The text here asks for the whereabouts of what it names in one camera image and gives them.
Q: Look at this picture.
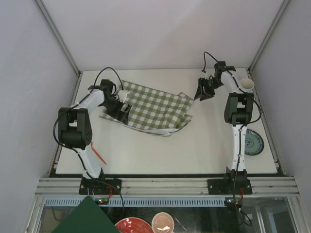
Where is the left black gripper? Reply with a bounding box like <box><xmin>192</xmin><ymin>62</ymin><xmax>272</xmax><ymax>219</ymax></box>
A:
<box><xmin>101</xmin><ymin>97</ymin><xmax>131</xmax><ymax>125</ymax></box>

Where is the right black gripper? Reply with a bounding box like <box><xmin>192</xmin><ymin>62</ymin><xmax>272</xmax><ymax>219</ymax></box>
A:
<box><xmin>194</xmin><ymin>78</ymin><xmax>223</xmax><ymax>101</ymax></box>

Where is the green white checkered cloth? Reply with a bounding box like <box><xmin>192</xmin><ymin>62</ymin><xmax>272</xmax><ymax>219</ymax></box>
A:
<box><xmin>98</xmin><ymin>80</ymin><xmax>195</xmax><ymax>137</ymax></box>

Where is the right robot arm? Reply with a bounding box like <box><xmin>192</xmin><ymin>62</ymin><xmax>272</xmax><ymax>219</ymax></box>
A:
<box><xmin>194</xmin><ymin>61</ymin><xmax>255</xmax><ymax>194</ymax></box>

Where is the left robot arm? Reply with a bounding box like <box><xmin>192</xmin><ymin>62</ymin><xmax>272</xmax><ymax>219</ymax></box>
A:
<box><xmin>53</xmin><ymin>80</ymin><xmax>132</xmax><ymax>194</ymax></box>

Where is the orange plastic spoon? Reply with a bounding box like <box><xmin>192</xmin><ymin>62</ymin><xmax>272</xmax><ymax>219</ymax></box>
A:
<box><xmin>91</xmin><ymin>141</ymin><xmax>107</xmax><ymax>165</ymax></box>

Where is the light blue mug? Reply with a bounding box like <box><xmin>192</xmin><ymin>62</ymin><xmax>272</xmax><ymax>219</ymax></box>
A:
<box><xmin>240</xmin><ymin>78</ymin><xmax>255</xmax><ymax>93</ymax></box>

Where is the blue patterned plate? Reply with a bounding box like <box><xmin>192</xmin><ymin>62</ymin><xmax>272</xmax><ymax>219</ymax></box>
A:
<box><xmin>245</xmin><ymin>129</ymin><xmax>264</xmax><ymax>156</ymax></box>

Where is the green board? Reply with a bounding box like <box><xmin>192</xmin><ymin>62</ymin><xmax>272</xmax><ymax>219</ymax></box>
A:
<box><xmin>53</xmin><ymin>196</ymin><xmax>119</xmax><ymax>233</ymax></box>

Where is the red plate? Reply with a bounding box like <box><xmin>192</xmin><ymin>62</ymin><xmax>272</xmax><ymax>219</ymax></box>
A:
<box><xmin>115</xmin><ymin>217</ymin><xmax>154</xmax><ymax>233</ymax></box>

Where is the pink bowl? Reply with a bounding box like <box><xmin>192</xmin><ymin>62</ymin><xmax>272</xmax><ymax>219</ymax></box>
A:
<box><xmin>151</xmin><ymin>212</ymin><xmax>175</xmax><ymax>233</ymax></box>

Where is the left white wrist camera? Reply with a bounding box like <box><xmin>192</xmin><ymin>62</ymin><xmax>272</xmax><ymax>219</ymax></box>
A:
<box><xmin>117</xmin><ymin>90</ymin><xmax>131</xmax><ymax>103</ymax></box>

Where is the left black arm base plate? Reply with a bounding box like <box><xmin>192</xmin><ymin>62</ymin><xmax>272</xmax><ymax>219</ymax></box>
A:
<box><xmin>78</xmin><ymin>178</ymin><xmax>122</xmax><ymax>195</ymax></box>

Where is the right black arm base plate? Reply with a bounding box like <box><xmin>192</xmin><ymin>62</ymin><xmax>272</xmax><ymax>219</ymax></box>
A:
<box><xmin>207</xmin><ymin>179</ymin><xmax>253</xmax><ymax>195</ymax></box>

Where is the perforated grey cable tray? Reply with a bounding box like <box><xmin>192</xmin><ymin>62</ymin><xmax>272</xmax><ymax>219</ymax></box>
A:
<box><xmin>45</xmin><ymin>197</ymin><xmax>226</xmax><ymax>207</ymax></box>

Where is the aluminium frame rail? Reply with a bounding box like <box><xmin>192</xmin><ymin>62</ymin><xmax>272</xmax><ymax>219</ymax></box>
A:
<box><xmin>35</xmin><ymin>177</ymin><xmax>300</xmax><ymax>198</ymax></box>

